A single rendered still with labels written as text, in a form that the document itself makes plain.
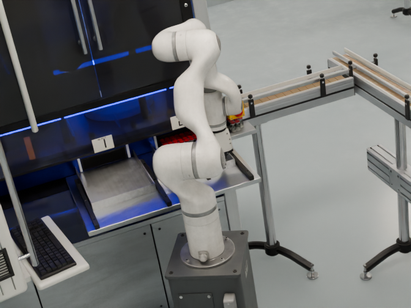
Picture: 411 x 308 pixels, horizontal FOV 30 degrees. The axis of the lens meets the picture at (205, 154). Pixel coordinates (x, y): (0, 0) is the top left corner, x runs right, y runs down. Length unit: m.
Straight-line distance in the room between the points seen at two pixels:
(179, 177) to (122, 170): 0.81
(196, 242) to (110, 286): 1.02
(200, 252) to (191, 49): 0.67
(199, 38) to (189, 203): 0.54
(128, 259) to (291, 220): 1.20
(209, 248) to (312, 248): 1.57
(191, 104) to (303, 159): 2.50
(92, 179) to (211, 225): 0.83
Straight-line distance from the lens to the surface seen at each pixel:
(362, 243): 4.10
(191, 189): 2.50
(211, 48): 2.50
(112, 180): 3.18
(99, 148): 3.18
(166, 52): 2.54
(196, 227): 2.53
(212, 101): 2.90
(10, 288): 2.78
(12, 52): 2.91
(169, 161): 2.43
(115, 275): 3.50
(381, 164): 3.73
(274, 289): 3.84
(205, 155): 2.40
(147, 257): 3.49
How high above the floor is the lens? 2.38
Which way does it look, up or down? 28 degrees down
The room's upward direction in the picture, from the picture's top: 10 degrees counter-clockwise
